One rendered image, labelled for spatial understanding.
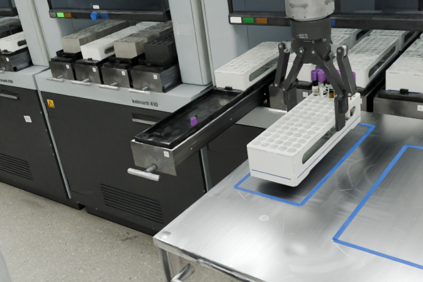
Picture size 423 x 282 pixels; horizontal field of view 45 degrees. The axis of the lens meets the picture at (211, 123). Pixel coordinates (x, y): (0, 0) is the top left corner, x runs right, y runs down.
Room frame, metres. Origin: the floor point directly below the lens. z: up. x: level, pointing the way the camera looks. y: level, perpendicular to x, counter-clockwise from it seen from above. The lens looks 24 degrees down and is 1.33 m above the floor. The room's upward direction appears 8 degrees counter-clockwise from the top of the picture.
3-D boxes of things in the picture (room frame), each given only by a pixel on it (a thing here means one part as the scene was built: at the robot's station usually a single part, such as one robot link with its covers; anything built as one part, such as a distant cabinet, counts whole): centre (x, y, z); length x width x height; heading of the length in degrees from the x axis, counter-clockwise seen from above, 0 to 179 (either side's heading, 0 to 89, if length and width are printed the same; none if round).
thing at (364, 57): (1.38, -0.47, 0.83); 0.30 x 0.10 x 0.06; 141
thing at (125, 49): (1.83, 0.27, 0.85); 0.12 x 0.02 x 0.06; 52
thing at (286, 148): (0.91, -0.19, 0.87); 0.30 x 0.10 x 0.06; 139
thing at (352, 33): (1.72, -0.54, 0.83); 0.30 x 0.10 x 0.06; 141
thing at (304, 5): (0.94, -0.21, 1.13); 0.09 x 0.09 x 0.06
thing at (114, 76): (2.02, 0.12, 0.78); 0.73 x 0.14 x 0.09; 141
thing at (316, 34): (0.94, -0.21, 1.05); 0.08 x 0.07 x 0.09; 49
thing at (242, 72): (1.48, -0.16, 0.83); 0.30 x 0.10 x 0.06; 141
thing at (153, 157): (1.34, -0.05, 0.78); 0.73 x 0.14 x 0.09; 141
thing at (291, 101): (0.97, -0.17, 0.91); 0.03 x 0.01 x 0.07; 139
